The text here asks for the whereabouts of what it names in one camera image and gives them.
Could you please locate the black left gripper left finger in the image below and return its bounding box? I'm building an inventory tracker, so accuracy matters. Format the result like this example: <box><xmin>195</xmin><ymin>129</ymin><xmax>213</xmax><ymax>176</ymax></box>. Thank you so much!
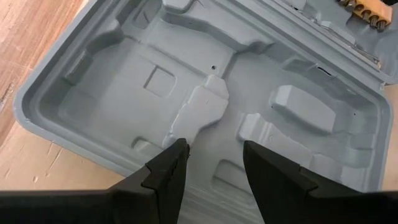
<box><xmin>0</xmin><ymin>138</ymin><xmax>190</xmax><ymax>224</ymax></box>

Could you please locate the grey plastic tool case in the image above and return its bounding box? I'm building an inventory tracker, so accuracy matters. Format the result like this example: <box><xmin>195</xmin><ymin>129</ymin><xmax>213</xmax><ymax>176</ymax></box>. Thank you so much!
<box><xmin>12</xmin><ymin>0</ymin><xmax>398</xmax><ymax>224</ymax></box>

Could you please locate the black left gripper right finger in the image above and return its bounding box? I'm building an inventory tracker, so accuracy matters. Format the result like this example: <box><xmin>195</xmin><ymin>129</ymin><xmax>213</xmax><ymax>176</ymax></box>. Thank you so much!
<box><xmin>243</xmin><ymin>139</ymin><xmax>398</xmax><ymax>224</ymax></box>

